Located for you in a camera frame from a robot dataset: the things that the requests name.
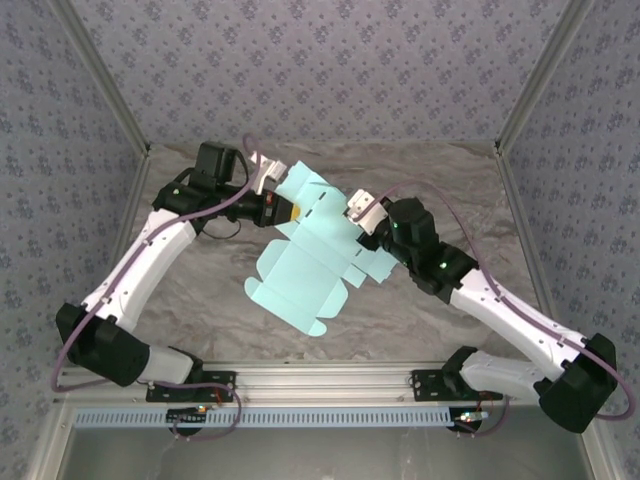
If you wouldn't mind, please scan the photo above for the aluminium frame leg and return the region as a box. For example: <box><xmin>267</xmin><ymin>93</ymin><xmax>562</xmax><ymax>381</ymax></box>
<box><xmin>27</xmin><ymin>402</ymin><xmax>76</xmax><ymax>480</ymax></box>
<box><xmin>569</xmin><ymin>402</ymin><xmax>619</xmax><ymax>480</ymax></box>

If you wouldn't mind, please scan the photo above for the aluminium frame post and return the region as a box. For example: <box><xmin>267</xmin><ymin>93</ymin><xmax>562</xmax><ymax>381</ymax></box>
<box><xmin>493</xmin><ymin>0</ymin><xmax>599</xmax><ymax>157</ymax></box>
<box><xmin>48</xmin><ymin>0</ymin><xmax>152</xmax><ymax>160</ymax></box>

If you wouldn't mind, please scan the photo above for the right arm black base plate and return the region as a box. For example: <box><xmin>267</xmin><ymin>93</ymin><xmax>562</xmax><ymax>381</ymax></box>
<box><xmin>410</xmin><ymin>368</ymin><xmax>504</xmax><ymax>403</ymax></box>

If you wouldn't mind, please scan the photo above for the aluminium table side rail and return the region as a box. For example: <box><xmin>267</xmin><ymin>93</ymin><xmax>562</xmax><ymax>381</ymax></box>
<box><xmin>77</xmin><ymin>149</ymin><xmax>154</xmax><ymax>369</ymax></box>
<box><xmin>494</xmin><ymin>147</ymin><xmax>574</xmax><ymax>365</ymax></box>

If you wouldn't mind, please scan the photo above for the slotted grey cable duct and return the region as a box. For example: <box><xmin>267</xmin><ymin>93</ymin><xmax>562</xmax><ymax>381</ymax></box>
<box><xmin>73</xmin><ymin>407</ymin><xmax>494</xmax><ymax>430</ymax></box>

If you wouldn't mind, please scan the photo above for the small black circuit board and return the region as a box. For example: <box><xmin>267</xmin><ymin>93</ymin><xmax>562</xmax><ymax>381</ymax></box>
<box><xmin>446</xmin><ymin>407</ymin><xmax>490</xmax><ymax>435</ymax></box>
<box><xmin>166</xmin><ymin>407</ymin><xmax>210</xmax><ymax>432</ymax></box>

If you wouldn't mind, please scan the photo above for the grey metal sheet panel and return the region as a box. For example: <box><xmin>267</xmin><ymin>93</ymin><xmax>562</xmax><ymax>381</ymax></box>
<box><xmin>62</xmin><ymin>427</ymin><xmax>589</xmax><ymax>480</ymax></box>

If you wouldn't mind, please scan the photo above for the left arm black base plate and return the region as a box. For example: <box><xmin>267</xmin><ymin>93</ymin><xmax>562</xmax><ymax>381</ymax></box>
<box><xmin>145</xmin><ymin>367</ymin><xmax>237</xmax><ymax>404</ymax></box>

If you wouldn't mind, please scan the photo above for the aluminium frame cross rail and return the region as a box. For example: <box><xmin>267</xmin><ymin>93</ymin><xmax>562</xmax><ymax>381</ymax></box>
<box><xmin>52</xmin><ymin>362</ymin><xmax>546</xmax><ymax>407</ymax></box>

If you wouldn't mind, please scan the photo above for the light blue paper box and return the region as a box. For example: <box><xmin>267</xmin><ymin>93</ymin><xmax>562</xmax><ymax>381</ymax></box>
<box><xmin>243</xmin><ymin>160</ymin><xmax>401</xmax><ymax>337</ymax></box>

